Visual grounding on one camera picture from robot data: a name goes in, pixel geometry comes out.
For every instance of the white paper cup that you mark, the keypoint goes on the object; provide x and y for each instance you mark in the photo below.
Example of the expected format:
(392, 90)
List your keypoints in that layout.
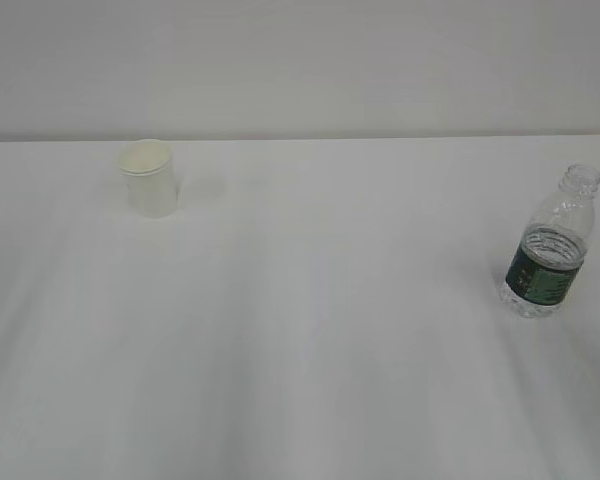
(147, 167)

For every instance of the clear green-label water bottle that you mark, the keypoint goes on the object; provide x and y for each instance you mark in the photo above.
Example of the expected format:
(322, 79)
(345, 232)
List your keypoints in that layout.
(553, 246)

